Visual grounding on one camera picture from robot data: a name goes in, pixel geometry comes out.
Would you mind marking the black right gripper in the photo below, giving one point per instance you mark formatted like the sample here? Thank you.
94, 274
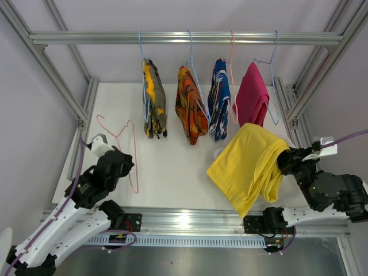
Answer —
291, 157

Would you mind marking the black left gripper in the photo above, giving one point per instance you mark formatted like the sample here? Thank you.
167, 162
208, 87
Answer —
128, 164

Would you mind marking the light blue hanger camo trousers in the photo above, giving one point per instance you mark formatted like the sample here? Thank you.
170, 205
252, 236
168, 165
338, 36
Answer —
146, 96

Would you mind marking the grey yellow camouflage trousers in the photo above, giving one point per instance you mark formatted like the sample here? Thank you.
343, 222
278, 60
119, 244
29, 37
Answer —
157, 124

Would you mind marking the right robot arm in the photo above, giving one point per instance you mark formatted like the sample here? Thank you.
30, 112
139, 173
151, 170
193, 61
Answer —
327, 195

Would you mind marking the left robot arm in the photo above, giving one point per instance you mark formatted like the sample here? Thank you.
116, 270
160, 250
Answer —
80, 215

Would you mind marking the light blue hanger magenta trousers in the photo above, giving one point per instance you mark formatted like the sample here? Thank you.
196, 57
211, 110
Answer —
275, 119

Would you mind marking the blue white patterned trousers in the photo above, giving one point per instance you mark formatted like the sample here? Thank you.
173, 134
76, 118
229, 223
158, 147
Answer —
218, 101

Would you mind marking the orange camouflage trousers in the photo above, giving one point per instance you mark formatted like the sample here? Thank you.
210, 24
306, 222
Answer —
189, 107

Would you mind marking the light blue hanger orange trousers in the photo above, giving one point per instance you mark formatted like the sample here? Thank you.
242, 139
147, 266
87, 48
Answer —
190, 61

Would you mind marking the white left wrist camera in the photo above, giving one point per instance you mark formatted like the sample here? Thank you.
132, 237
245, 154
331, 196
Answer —
99, 145

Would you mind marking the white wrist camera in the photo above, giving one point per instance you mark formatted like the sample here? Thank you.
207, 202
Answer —
99, 145
322, 147

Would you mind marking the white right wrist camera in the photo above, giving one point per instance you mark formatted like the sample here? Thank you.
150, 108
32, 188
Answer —
322, 147

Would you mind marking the right aluminium frame posts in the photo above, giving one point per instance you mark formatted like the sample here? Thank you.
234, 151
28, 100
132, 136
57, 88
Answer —
347, 20

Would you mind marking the aluminium frame posts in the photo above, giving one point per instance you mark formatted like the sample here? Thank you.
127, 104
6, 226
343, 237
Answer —
83, 112
347, 20

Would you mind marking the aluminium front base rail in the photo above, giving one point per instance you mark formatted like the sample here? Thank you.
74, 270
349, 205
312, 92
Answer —
191, 222

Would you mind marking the white slotted cable duct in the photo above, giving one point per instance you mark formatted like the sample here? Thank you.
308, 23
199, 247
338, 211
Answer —
179, 241

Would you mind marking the pink wire hanger blue trousers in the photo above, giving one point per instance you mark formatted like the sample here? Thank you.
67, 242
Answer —
234, 112

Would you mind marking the aluminium hanging rail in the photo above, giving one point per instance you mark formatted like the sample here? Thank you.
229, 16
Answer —
186, 37

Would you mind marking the left aluminium frame posts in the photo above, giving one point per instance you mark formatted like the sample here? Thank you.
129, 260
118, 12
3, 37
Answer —
83, 112

